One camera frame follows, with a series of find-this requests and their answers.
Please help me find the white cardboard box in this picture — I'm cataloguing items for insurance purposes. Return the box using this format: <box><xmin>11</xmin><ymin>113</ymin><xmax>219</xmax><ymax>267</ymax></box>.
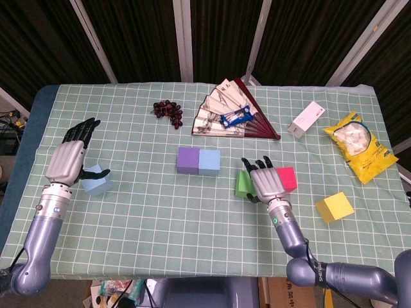
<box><xmin>287</xmin><ymin>101</ymin><xmax>326</xmax><ymax>139</ymax></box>

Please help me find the white metal frame post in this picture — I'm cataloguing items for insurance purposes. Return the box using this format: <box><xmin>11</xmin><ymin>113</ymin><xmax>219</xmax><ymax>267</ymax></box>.
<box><xmin>325</xmin><ymin>0</ymin><xmax>403</xmax><ymax>87</ymax></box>
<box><xmin>172</xmin><ymin>0</ymin><xmax>194</xmax><ymax>83</ymax></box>
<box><xmin>69</xmin><ymin>0</ymin><xmax>118</xmax><ymax>85</ymax></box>
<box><xmin>245</xmin><ymin>0</ymin><xmax>274</xmax><ymax>87</ymax></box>

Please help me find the blue padded table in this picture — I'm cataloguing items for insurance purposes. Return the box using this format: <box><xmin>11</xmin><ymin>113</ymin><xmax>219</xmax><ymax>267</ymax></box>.
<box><xmin>0</xmin><ymin>85</ymin><xmax>58</xmax><ymax>251</ymax></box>

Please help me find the yellow snack bag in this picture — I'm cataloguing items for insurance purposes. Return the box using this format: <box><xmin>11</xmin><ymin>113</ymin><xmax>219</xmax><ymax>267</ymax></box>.
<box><xmin>322</xmin><ymin>110</ymin><xmax>399</xmax><ymax>185</ymax></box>

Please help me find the yellow foam cube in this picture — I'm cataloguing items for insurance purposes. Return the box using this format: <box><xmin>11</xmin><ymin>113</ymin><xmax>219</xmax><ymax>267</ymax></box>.
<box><xmin>315</xmin><ymin>191</ymin><xmax>355</xmax><ymax>224</ymax></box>

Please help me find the yellow and black cable bundle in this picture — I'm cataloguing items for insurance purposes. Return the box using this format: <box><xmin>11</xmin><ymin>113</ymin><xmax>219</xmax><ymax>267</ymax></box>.
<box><xmin>0</xmin><ymin>108</ymin><xmax>30</xmax><ymax>130</ymax></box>

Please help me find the purple foam cube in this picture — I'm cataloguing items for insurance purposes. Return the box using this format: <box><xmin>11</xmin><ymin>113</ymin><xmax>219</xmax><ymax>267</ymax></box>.
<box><xmin>176</xmin><ymin>146</ymin><xmax>200</xmax><ymax>176</ymax></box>

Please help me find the green checked tablecloth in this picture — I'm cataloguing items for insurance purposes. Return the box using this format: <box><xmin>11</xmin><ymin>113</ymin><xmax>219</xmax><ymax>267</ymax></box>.
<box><xmin>1</xmin><ymin>83</ymin><xmax>410</xmax><ymax>280</ymax></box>

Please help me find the green foam cube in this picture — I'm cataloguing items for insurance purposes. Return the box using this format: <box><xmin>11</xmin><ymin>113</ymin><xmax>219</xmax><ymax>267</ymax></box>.
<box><xmin>235</xmin><ymin>169</ymin><xmax>258</xmax><ymax>199</ymax></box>

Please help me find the colourful printed bag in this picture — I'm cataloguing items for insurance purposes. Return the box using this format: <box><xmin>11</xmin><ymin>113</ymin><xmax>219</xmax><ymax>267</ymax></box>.
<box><xmin>83</xmin><ymin>278</ymin><xmax>149</xmax><ymax>308</ymax></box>

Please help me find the dark red grape bunch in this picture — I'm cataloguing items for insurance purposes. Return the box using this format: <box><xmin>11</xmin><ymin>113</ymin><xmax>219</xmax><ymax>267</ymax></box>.
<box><xmin>150</xmin><ymin>99</ymin><xmax>184</xmax><ymax>130</ymax></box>

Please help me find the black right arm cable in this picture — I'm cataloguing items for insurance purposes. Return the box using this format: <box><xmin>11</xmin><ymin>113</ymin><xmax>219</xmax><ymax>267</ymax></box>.
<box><xmin>304</xmin><ymin>239</ymin><xmax>341</xmax><ymax>295</ymax></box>

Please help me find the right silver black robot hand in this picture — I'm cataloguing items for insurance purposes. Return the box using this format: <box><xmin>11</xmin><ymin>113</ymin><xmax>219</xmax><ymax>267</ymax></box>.
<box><xmin>241</xmin><ymin>155</ymin><xmax>288</xmax><ymax>205</ymax></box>

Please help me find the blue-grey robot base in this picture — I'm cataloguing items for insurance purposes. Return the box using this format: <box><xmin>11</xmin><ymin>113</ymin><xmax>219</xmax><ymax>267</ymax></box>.
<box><xmin>150</xmin><ymin>276</ymin><xmax>260</xmax><ymax>308</ymax></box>

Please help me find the painted paper folding fan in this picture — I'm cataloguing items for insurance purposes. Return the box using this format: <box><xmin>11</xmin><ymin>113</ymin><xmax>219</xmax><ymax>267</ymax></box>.
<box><xmin>191</xmin><ymin>77</ymin><xmax>281</xmax><ymax>141</ymax></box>

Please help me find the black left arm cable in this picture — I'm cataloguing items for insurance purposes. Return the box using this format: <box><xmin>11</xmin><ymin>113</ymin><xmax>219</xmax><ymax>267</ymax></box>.
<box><xmin>8</xmin><ymin>246</ymin><xmax>27</xmax><ymax>270</ymax></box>

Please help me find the blue snack wrapper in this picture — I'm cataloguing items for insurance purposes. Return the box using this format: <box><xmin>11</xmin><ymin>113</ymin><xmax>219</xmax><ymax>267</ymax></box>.
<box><xmin>220</xmin><ymin>105</ymin><xmax>256</xmax><ymax>129</ymax></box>

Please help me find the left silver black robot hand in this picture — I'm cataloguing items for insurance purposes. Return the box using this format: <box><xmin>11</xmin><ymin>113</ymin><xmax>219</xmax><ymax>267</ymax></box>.
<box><xmin>44</xmin><ymin>117</ymin><xmax>111</xmax><ymax>187</ymax></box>

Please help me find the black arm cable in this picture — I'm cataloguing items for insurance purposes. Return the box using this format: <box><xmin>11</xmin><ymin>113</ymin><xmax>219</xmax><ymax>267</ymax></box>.
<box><xmin>8</xmin><ymin>246</ymin><xmax>27</xmax><ymax>270</ymax></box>
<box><xmin>304</xmin><ymin>239</ymin><xmax>341</xmax><ymax>295</ymax></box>

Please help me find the dark pleated curtain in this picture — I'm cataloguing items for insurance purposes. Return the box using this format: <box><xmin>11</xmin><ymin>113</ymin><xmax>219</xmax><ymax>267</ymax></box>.
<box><xmin>0</xmin><ymin>0</ymin><xmax>411</xmax><ymax>148</ymax></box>

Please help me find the red foam cube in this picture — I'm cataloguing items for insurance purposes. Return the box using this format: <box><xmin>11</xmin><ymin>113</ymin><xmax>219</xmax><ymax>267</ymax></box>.
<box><xmin>276</xmin><ymin>166</ymin><xmax>298</xmax><ymax>193</ymax></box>

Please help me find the brown cardboard box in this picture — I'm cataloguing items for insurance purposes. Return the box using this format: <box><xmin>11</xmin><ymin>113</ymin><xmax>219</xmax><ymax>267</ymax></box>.
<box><xmin>259</xmin><ymin>277</ymin><xmax>317</xmax><ymax>308</ymax></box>

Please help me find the light blue foam cube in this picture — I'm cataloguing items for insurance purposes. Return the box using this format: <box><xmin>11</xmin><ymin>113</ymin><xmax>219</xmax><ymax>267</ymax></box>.
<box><xmin>198</xmin><ymin>150</ymin><xmax>222</xmax><ymax>176</ymax></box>
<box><xmin>82</xmin><ymin>164</ymin><xmax>113</xmax><ymax>197</ymax></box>

